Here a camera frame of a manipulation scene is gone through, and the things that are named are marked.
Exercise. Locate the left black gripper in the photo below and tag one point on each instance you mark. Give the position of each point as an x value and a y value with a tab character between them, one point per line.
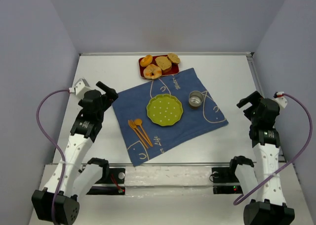
108	94

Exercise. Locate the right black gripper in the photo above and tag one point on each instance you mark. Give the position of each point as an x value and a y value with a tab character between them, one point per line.
248	104

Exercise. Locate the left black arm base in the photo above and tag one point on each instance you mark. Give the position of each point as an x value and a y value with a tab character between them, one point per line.
113	184

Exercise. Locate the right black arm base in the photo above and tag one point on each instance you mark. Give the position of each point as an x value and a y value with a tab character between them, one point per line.
224	181

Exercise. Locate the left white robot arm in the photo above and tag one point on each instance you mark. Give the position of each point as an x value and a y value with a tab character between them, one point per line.
58	201

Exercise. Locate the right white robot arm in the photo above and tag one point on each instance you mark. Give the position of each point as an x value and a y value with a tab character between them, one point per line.
259	180

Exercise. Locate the brown bread slice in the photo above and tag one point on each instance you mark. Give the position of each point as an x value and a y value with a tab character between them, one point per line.
163	63

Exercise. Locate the seeded bread roll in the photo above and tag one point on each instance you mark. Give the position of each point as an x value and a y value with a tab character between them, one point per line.
173	58

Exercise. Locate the orange wooden spoon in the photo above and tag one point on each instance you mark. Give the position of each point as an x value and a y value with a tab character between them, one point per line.
138	122

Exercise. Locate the large glazed bagel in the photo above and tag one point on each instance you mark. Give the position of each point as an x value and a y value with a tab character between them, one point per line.
152	72

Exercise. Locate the small orange bagel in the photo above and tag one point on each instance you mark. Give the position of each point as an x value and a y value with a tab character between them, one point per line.
145	61

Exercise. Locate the blue fish placemat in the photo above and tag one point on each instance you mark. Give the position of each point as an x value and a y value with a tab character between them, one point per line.
131	104

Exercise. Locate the green dotted plate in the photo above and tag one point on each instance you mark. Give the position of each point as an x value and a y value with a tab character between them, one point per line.
164	110

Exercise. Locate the metal cup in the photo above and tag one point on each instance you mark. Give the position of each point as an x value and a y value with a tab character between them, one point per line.
196	99

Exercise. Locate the red tray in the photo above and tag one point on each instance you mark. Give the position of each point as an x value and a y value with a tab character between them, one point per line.
174	68

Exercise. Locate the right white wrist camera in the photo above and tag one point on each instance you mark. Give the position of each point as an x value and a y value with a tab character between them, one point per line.
280	99

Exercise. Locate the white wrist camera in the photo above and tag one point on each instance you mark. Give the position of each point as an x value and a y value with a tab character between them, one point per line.
280	99
80	87

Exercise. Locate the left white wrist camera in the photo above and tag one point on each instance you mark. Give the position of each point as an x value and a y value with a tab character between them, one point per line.
80	87

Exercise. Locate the aluminium front rail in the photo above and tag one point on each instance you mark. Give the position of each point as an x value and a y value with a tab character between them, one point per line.
144	165

